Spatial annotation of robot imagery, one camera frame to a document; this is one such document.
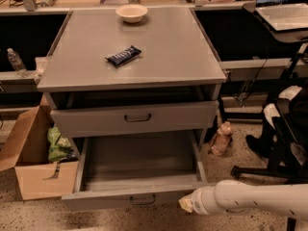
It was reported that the grey drawer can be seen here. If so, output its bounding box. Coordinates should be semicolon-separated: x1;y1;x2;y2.
51;101;218;138
62;131;207;211

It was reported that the green chip bag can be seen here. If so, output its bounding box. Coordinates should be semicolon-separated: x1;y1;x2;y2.
47;127;77;162

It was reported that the black office chair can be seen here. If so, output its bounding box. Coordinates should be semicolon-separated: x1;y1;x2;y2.
230;41;308;231

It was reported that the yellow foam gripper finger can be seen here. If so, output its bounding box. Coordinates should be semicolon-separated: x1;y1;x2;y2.
178;195;193;213

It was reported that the blue snack bar wrapper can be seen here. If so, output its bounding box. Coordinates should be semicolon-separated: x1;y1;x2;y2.
107;45;141;67

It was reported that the plastic jar on floor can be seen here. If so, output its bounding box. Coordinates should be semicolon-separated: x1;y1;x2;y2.
209;121;232;156

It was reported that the silver laptop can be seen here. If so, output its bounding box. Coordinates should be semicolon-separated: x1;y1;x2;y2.
255;0;308;31

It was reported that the black shoe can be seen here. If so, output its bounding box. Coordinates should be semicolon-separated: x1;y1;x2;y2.
245;126;275;158

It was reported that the grey top drawer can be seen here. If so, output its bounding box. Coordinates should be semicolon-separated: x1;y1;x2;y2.
51;101;218;138

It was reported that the grey drawer cabinet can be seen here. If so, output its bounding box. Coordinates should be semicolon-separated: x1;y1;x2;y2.
38;7;225;139

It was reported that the cardboard box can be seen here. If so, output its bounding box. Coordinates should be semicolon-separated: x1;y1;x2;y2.
0;98;78;200

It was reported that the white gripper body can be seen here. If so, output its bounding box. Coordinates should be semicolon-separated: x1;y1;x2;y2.
191;187;216;215

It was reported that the white bowl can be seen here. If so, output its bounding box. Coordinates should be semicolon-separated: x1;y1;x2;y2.
115;4;148;23

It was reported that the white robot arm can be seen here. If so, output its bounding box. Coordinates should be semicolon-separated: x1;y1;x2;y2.
178;180;308;221

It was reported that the clear water bottle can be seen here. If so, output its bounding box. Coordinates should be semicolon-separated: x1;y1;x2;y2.
7;48;28;78

